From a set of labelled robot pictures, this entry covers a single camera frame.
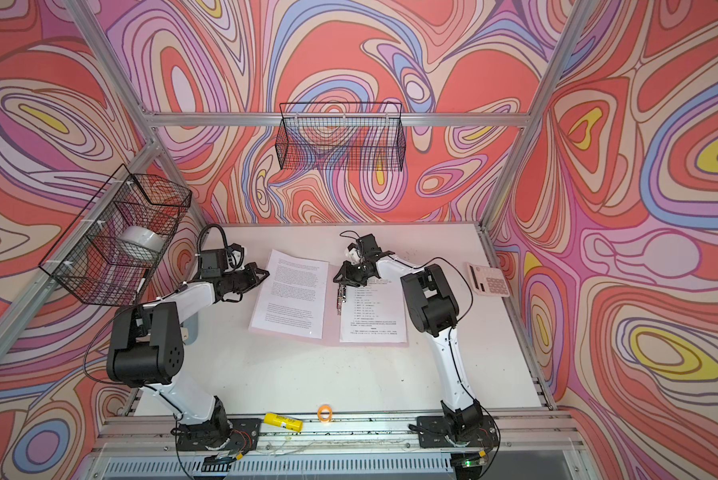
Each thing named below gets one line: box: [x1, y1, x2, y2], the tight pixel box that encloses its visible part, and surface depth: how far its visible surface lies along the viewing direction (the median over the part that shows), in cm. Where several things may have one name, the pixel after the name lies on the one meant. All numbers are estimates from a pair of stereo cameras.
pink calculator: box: [466, 263, 510, 297], surface depth 102 cm
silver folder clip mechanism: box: [336, 283, 346, 316], surface depth 100 cm
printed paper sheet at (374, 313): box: [340, 277, 407, 343], surface depth 96 cm
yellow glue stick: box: [264, 413, 303, 432], surface depth 76 cm
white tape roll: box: [120, 226, 166, 252], surface depth 75 cm
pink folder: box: [248, 262, 410, 347], surface depth 93 cm
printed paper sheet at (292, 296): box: [251, 249, 329, 339], surface depth 95 cm
